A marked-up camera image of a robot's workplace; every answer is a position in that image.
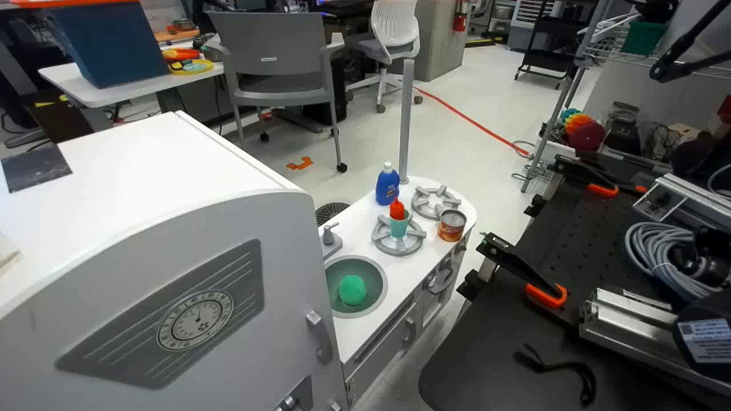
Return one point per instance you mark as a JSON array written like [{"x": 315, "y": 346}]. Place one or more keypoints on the colorful toys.
[{"x": 185, "y": 60}]

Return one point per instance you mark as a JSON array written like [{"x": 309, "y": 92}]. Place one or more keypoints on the small orange floor object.
[{"x": 300, "y": 164}]

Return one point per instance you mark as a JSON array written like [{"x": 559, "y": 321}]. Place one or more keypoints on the red orange toy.
[{"x": 396, "y": 209}]

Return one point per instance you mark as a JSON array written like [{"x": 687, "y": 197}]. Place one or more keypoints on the gray vertical pole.
[{"x": 408, "y": 115}]

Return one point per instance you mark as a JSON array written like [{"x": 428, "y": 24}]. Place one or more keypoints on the gray office chair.
[{"x": 277, "y": 54}]

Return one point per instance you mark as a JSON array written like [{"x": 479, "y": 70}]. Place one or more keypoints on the teal toy cup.
[{"x": 398, "y": 227}]

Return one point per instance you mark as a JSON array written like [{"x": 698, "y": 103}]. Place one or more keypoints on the white toy kitchen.
[{"x": 152, "y": 253}]

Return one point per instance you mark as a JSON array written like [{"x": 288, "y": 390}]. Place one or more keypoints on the dark round floor object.
[{"x": 332, "y": 214}]

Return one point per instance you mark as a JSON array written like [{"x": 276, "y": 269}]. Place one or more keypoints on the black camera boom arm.
[{"x": 687, "y": 50}]

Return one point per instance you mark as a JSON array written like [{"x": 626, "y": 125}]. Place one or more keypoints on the black mat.
[{"x": 487, "y": 357}]

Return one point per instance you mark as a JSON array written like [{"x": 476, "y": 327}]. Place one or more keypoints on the gray toy faucet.
[{"x": 329, "y": 240}]

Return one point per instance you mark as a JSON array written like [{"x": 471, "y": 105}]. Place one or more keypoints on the dark sheet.
[{"x": 35, "y": 171}]

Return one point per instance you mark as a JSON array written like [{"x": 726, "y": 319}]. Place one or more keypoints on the gray toy burner grate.
[
  {"x": 434, "y": 201},
  {"x": 396, "y": 246}
]

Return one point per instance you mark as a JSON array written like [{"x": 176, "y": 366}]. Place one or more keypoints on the toy tin can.
[{"x": 452, "y": 227}]

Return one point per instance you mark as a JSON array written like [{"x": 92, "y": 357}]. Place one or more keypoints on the metal stand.
[{"x": 560, "y": 111}]

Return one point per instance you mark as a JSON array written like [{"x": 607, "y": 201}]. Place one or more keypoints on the white office chair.
[{"x": 395, "y": 30}]

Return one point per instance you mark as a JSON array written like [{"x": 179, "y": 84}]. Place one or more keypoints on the blue box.
[{"x": 107, "y": 43}]

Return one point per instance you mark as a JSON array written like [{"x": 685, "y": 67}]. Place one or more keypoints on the black cart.
[{"x": 545, "y": 47}]

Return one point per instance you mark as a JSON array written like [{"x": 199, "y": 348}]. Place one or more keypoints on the black orange bar clamp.
[
  {"x": 586, "y": 174},
  {"x": 517, "y": 266}
]

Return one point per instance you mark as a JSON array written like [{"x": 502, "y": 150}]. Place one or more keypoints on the silver control box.
[{"x": 674, "y": 200}]

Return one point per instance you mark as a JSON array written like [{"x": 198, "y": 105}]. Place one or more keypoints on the blue toy bottle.
[{"x": 387, "y": 187}]

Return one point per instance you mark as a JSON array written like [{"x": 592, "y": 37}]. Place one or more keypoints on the colorful stacking rings toy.
[{"x": 583, "y": 133}]

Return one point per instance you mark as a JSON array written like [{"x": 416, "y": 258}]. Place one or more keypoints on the aluminum extrusion rail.
[{"x": 647, "y": 327}]

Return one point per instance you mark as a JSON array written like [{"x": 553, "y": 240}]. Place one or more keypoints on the red fire extinguisher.
[{"x": 460, "y": 15}]

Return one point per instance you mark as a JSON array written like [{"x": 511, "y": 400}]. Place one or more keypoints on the green bin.
[{"x": 644, "y": 37}]

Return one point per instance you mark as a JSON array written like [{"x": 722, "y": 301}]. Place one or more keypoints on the green ball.
[{"x": 353, "y": 292}]

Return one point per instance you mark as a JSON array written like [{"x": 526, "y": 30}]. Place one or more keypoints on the white table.
[{"x": 116, "y": 87}]

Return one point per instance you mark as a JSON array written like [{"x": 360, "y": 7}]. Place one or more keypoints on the gray cabinet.
[{"x": 439, "y": 37}]

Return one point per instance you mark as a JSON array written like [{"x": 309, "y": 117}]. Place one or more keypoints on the black device with white label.
[{"x": 704, "y": 338}]

